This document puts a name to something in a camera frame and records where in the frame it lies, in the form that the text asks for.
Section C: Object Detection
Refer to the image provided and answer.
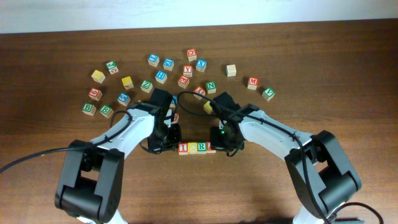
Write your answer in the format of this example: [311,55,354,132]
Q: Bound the red letter I block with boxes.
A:
[178,143,188,155]

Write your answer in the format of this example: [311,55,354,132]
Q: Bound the red letter A block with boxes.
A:
[206,142,216,154]

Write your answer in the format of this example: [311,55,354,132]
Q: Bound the green letter R block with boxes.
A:
[197,142,207,154]

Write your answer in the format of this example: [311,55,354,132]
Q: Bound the yellow letter C block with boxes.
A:
[188,142,198,154]

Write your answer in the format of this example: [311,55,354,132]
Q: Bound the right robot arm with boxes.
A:
[210,92,362,223]

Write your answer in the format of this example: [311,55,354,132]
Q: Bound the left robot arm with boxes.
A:
[55,88,181,223]

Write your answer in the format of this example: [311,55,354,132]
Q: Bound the red letter U block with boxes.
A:
[172,113,179,124]

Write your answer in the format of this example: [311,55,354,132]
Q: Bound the yellow block centre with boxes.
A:
[203,101,213,114]

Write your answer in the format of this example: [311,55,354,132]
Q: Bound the blue letter T block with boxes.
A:
[170,95,178,108]

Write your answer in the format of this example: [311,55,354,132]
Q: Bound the green letter N block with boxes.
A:
[206,82,216,94]

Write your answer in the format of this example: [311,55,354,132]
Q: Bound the red letter Y tilted block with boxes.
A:
[193,86,206,100]

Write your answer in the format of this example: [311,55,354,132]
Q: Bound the green letter Z block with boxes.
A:
[140,80,153,93]

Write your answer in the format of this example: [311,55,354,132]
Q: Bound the blue number 5 block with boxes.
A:
[117,93,131,106]

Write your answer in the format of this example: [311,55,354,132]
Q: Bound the green letter V block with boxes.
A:
[262,88,275,101]

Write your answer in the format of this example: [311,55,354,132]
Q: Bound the red letter M block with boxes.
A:
[248,77,259,90]

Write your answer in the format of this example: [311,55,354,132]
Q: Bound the red letter E block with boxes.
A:
[177,75,190,89]

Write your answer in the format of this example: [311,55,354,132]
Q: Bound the blue letter H block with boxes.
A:
[155,70,167,84]

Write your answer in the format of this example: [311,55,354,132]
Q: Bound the green letter B right block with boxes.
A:
[99,105,114,118]

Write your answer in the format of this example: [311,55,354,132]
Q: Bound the green letter b block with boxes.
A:
[81,103,96,116]
[99,105,114,118]

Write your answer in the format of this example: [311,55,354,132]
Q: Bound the plain wooden block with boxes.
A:
[226,65,237,77]

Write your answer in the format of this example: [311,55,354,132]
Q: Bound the yellow block upper middle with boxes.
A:
[121,76,134,90]

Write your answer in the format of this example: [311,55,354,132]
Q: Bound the red letter Y upright block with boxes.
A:
[183,65,193,77]

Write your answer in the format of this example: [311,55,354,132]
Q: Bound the blue letter D block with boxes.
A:
[163,58,174,71]

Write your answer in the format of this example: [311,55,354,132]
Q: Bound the blue letter X block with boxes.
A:
[196,59,207,72]

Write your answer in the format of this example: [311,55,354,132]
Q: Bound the green letter B left block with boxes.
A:
[81,103,96,116]

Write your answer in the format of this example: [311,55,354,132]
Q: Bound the red number 6 block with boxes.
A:
[88,88,103,101]

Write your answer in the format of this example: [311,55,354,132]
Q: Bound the green letter Q block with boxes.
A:
[106,61,119,75]

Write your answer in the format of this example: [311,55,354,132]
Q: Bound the red letter C block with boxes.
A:
[187,49,197,62]

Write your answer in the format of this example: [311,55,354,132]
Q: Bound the yellow block far left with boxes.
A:
[91,70,106,83]

